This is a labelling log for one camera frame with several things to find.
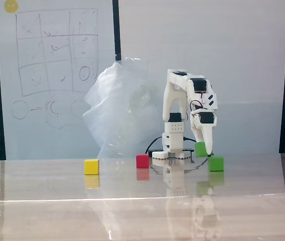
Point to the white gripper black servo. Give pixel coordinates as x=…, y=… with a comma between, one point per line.
x=205, y=118

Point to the green cube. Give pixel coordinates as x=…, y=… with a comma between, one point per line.
x=200, y=150
x=216, y=164

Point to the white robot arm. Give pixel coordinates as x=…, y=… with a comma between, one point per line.
x=172, y=100

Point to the red cube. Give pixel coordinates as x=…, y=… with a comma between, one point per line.
x=142, y=161

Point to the yellow cube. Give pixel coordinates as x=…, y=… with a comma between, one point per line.
x=91, y=167

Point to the clear plastic bag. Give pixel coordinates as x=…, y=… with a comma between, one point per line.
x=117, y=110

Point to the blank whiteboard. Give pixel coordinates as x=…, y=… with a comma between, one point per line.
x=232, y=50

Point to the whiteboard with grid drawing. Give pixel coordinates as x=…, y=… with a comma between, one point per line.
x=57, y=62

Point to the yellow round magnet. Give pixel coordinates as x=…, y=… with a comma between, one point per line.
x=11, y=6

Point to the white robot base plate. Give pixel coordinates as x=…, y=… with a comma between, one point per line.
x=159, y=155

